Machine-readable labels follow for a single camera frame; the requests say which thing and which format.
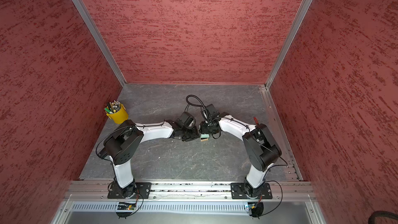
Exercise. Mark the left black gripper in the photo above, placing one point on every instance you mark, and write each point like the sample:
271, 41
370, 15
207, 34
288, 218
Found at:
195, 135

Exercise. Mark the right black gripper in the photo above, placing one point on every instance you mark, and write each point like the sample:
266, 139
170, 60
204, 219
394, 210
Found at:
202, 129

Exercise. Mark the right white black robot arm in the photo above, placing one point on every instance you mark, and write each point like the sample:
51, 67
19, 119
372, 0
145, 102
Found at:
261, 147

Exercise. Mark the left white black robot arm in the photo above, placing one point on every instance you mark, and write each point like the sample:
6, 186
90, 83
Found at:
120, 146

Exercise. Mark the yellow pen cup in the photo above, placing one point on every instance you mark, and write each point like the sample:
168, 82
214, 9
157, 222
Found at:
120, 116

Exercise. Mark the pens in cup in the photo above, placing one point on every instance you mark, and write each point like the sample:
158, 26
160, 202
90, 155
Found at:
113, 107

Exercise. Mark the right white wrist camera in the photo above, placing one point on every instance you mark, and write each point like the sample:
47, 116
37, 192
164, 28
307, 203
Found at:
209, 113

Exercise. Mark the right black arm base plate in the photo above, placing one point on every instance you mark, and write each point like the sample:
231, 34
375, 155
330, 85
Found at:
245, 191

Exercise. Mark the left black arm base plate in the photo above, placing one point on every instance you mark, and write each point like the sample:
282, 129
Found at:
132, 191

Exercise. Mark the front aluminium rail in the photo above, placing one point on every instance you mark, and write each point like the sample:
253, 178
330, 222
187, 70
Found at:
173, 190

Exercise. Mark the right aluminium corner post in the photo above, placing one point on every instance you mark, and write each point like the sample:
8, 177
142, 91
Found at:
298, 19

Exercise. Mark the aluminium corner post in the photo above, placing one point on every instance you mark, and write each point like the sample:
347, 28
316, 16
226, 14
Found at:
298, 19
84, 13

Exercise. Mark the left aluminium corner post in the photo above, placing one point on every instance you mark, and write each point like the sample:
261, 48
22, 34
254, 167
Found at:
84, 13

